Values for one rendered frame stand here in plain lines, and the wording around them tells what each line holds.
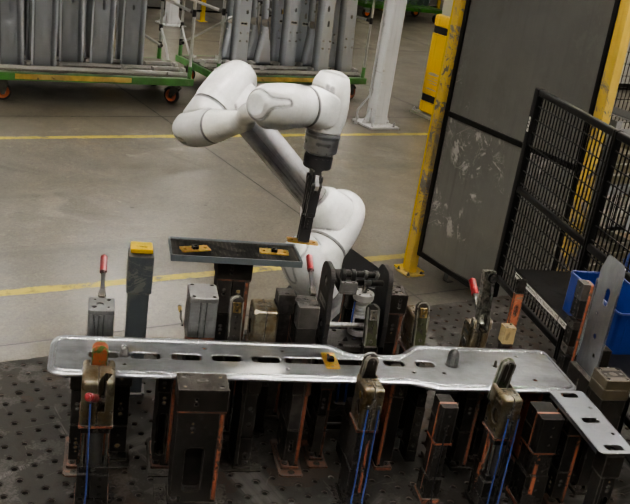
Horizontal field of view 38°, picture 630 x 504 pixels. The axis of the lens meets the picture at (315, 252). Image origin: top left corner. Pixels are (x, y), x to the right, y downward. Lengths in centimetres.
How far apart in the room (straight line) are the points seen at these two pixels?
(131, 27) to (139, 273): 697
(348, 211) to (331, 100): 83
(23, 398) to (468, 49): 346
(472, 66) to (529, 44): 47
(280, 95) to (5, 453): 114
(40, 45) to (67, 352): 680
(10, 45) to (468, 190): 497
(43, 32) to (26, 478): 687
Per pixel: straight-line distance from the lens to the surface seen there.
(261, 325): 247
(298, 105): 222
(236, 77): 282
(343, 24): 1050
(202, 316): 244
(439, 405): 236
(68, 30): 926
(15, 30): 894
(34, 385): 280
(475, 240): 532
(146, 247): 257
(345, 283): 251
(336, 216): 303
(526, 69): 500
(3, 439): 257
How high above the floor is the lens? 213
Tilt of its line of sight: 21 degrees down
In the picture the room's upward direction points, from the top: 9 degrees clockwise
